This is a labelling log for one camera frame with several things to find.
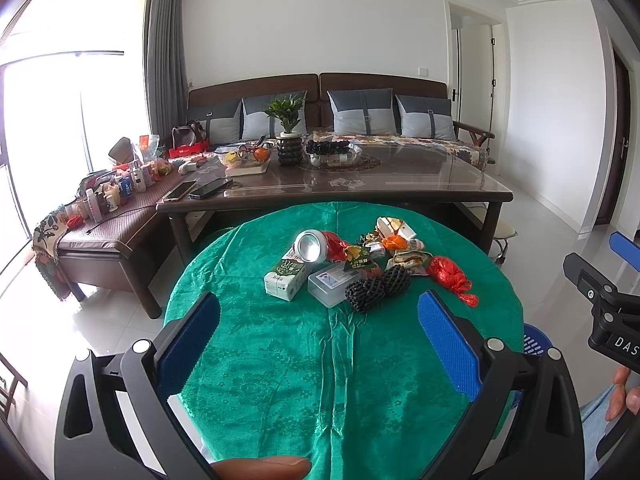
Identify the person's right hand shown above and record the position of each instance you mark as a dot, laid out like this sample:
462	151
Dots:
623	396

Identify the person's jeans leg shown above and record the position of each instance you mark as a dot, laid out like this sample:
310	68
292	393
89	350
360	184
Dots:
594	428

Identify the orange white plastic bag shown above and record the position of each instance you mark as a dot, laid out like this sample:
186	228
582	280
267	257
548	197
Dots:
395	242

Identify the fruit tray with orange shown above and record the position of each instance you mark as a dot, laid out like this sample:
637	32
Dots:
244	159

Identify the potted green plant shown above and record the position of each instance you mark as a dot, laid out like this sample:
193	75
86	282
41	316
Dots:
290	143

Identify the grey pillow far right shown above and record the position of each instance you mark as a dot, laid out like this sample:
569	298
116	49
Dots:
425	118

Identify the grey pillow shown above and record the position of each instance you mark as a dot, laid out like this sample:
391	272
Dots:
220	120
367	112
425	118
256	123

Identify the grey pillow far left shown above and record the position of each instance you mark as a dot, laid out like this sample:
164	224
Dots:
220	120

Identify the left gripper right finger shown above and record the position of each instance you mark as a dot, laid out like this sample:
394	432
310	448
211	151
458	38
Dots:
482	369

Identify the white red paper bag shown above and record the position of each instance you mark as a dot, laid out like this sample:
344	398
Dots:
389	226

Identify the beige rolling stool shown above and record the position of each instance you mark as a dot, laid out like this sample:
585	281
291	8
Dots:
500	243

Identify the glass bowl of dark fruit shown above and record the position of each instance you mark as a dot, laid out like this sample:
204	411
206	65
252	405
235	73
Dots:
332	154

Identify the yellow green chip bag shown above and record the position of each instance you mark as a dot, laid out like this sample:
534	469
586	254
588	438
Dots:
415	263

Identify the green snack wrapper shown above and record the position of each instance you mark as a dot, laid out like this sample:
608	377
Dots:
357	257

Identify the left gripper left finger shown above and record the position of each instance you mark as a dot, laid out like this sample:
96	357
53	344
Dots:
154	371

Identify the smartphone on table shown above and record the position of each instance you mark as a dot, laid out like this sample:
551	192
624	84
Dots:
179	191

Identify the red plastic net bag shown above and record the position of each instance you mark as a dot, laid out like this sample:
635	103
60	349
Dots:
449	276

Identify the green white tea box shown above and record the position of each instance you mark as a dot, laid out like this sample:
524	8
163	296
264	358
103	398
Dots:
286	278

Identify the black remote control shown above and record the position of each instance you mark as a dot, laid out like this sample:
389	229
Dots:
210	189

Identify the green tablecloth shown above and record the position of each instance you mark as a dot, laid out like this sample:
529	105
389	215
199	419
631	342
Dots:
362	396

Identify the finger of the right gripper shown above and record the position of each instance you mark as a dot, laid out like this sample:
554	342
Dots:
586	278
623	246

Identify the grey curtain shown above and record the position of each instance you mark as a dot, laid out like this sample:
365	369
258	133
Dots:
165	68

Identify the crushed red soda can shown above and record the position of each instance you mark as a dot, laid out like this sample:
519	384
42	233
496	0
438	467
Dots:
313	246

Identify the blue plastic trash basket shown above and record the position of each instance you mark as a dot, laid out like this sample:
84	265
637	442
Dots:
535	341

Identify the person's left hand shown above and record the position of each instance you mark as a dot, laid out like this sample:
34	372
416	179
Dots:
268	468

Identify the dark wooden coffee table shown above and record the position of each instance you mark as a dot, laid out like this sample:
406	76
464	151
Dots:
415	177

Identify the brown wooden sofa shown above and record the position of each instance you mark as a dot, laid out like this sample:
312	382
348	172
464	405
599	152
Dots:
318	111

